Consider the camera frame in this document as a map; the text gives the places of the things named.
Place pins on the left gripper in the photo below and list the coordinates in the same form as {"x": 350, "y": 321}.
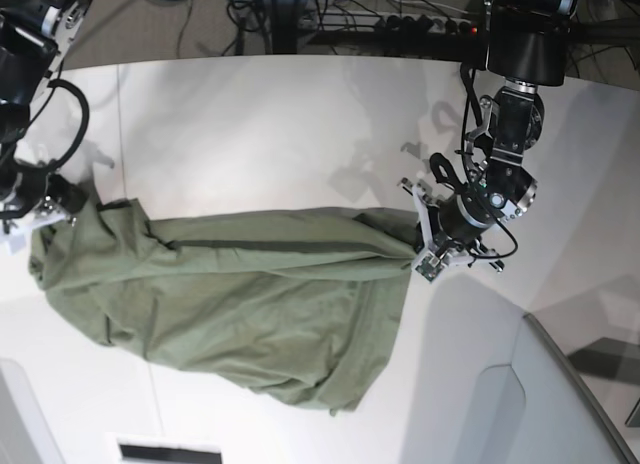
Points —
{"x": 449, "y": 233}

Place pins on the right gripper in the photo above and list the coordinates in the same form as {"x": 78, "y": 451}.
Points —
{"x": 31, "y": 203}

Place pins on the green t-shirt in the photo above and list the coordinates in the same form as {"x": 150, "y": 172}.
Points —
{"x": 303, "y": 306}

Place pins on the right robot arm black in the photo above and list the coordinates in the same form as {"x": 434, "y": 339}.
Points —
{"x": 36, "y": 36}

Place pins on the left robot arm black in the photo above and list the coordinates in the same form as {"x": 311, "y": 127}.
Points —
{"x": 526, "y": 44}

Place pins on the black power strip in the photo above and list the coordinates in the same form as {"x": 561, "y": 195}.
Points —
{"x": 423, "y": 24}

